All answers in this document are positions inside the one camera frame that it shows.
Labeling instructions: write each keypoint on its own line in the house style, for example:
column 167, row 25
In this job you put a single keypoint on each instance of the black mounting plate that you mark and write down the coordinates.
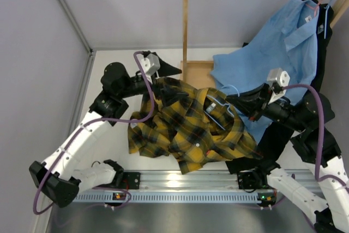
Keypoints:
column 248, row 181
column 126, row 180

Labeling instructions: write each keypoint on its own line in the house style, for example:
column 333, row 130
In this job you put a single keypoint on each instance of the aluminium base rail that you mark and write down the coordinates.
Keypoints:
column 185, row 182

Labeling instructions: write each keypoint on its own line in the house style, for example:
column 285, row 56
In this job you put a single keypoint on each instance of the light blue shirt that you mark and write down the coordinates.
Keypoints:
column 288, row 40

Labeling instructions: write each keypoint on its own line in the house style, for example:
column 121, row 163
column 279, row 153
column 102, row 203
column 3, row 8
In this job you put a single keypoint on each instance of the yellow black plaid shirt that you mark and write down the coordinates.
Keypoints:
column 182, row 131

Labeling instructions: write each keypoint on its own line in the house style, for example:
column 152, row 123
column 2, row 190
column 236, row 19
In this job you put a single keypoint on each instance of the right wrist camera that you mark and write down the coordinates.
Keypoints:
column 277, row 80

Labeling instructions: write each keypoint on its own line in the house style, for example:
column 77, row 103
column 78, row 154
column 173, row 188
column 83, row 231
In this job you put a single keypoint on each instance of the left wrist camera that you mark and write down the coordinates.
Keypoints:
column 150, row 63

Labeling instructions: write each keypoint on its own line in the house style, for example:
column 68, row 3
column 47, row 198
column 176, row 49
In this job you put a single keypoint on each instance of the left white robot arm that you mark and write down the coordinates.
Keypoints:
column 106, row 110

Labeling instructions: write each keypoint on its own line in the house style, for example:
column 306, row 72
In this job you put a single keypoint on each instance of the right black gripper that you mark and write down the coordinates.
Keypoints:
column 254, row 108

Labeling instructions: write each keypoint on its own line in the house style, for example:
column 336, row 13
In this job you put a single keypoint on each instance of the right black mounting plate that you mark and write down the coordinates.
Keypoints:
column 248, row 181

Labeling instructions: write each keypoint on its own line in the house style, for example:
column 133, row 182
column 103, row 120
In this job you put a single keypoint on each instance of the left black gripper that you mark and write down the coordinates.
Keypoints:
column 163, row 93

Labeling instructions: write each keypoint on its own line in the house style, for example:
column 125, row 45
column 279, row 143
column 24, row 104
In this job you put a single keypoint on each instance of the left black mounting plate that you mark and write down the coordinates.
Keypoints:
column 126, row 180

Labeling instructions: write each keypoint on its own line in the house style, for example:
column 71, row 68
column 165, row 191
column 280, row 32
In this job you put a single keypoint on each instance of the black garment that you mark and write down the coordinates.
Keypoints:
column 276, row 136

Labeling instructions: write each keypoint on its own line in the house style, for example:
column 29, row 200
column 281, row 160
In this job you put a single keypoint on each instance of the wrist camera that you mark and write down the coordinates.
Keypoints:
column 277, row 80
column 150, row 63

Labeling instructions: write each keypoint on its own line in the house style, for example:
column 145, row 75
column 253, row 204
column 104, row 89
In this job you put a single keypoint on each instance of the slotted cable duct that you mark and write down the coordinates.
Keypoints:
column 176, row 197

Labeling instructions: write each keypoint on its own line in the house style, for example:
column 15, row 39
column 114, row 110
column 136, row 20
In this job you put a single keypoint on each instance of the light blue wire hanger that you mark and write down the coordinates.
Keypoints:
column 219, row 111

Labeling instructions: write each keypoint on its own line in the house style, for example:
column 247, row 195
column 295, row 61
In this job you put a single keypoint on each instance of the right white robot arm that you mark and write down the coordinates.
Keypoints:
column 303, row 125

